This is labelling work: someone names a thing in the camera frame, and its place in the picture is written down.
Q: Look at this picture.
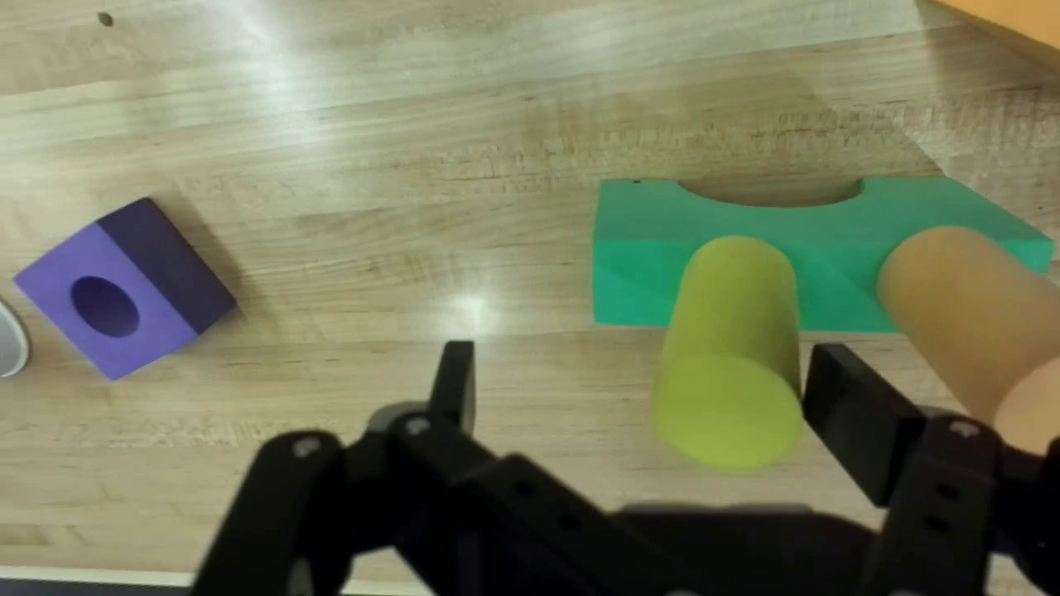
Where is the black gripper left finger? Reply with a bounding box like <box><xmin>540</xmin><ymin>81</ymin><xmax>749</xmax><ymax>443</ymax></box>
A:
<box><xmin>187</xmin><ymin>338</ymin><xmax>606</xmax><ymax>596</ymax></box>

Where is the wooden triangle wedge block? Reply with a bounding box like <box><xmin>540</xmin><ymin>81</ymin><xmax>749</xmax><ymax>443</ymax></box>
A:
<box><xmin>923</xmin><ymin>0</ymin><xmax>1060</xmax><ymax>52</ymax></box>

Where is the plain white paper cup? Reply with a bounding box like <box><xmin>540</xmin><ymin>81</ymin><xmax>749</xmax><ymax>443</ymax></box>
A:
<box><xmin>0</xmin><ymin>298</ymin><xmax>35</xmax><ymax>384</ymax></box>

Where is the purple foam cube with hole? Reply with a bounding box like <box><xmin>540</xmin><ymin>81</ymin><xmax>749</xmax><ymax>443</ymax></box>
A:
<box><xmin>8</xmin><ymin>195</ymin><xmax>240</xmax><ymax>384</ymax></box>

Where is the natural wooden cylinder block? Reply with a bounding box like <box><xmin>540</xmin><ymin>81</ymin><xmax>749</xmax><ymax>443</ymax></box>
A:
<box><xmin>873</xmin><ymin>222</ymin><xmax>1060</xmax><ymax>457</ymax></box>

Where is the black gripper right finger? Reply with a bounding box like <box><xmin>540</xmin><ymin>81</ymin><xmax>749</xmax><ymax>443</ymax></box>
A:
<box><xmin>800</xmin><ymin>338</ymin><xmax>1060</xmax><ymax>596</ymax></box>

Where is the yellow foam cylinder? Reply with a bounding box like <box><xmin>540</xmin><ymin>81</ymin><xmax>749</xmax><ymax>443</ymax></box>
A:
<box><xmin>644</xmin><ymin>232</ymin><xmax>808</xmax><ymax>478</ymax></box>

